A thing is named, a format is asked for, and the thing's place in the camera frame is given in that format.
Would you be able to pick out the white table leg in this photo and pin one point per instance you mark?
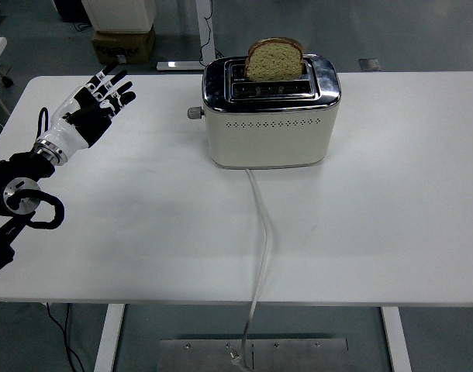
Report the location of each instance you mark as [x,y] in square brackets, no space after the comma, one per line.
[108,337]
[396,341]

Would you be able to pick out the white desk stand with foot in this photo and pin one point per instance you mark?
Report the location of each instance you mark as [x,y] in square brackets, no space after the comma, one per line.
[204,31]

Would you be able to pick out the grey floor socket plate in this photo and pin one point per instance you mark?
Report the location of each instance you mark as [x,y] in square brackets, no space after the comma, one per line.
[369,64]

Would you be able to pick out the cream chrome toaster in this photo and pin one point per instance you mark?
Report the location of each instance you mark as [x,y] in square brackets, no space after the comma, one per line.
[267,135]

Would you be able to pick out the grey metal plate with screws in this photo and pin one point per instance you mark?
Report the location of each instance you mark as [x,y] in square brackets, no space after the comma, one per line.
[205,356]

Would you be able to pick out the brown cardboard box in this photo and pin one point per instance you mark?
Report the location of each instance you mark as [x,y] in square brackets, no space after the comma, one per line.
[122,46]

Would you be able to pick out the white cabinet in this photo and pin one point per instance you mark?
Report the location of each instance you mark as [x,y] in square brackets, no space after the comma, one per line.
[118,15]

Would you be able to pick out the brown bread slice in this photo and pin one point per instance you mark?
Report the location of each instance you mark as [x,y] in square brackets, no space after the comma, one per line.
[274,61]

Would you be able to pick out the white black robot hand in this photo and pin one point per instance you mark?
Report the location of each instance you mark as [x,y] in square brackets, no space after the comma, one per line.
[66,131]

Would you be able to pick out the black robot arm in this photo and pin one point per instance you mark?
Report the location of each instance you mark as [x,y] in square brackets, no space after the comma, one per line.
[11,182]

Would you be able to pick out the black box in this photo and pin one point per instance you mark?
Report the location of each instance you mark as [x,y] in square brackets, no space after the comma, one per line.
[70,9]

